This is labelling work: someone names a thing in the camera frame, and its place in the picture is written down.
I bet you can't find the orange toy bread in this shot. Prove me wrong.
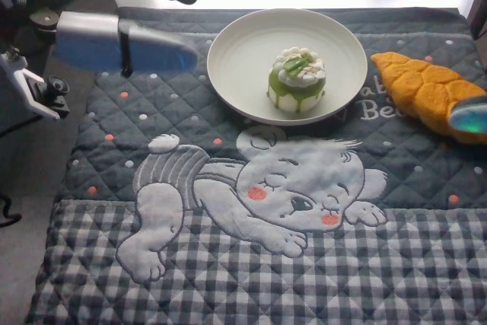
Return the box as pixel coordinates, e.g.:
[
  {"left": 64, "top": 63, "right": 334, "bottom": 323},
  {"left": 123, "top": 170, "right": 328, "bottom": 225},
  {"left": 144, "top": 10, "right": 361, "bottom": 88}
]
[{"left": 370, "top": 50, "right": 487, "bottom": 145}]

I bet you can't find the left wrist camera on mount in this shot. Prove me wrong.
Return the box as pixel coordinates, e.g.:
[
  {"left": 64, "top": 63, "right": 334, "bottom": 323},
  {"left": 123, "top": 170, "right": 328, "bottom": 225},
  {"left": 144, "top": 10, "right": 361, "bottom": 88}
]
[{"left": 0, "top": 47, "right": 72, "bottom": 121}]

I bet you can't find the white round plate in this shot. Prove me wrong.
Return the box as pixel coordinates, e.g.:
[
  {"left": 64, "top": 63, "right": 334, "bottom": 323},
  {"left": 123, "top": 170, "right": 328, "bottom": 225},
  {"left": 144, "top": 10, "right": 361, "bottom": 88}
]
[{"left": 206, "top": 8, "right": 369, "bottom": 126}]

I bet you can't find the grey quilt with bear print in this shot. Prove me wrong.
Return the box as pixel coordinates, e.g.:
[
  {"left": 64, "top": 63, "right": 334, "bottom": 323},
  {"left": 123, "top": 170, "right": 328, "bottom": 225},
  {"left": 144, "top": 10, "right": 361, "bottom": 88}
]
[{"left": 24, "top": 7, "right": 487, "bottom": 325}]

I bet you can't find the black cable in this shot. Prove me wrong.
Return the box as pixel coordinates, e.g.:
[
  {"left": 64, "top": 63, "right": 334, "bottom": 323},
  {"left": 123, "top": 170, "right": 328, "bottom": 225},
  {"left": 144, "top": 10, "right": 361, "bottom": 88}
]
[{"left": 0, "top": 183, "right": 23, "bottom": 229}]

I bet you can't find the green and white toy cake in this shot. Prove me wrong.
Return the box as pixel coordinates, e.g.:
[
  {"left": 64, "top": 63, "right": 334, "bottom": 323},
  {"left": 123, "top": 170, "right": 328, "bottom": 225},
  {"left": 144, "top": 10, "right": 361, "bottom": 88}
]
[{"left": 267, "top": 46, "right": 327, "bottom": 113}]

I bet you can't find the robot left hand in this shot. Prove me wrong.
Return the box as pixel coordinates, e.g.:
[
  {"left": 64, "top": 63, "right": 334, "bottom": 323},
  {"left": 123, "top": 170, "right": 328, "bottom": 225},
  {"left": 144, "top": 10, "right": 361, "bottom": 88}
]
[{"left": 0, "top": 0, "right": 214, "bottom": 75}]

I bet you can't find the dark brown post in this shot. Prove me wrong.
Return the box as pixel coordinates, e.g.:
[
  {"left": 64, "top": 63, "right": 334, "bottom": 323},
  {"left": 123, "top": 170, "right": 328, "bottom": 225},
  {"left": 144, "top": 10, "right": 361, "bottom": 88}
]
[{"left": 466, "top": 0, "right": 487, "bottom": 41}]

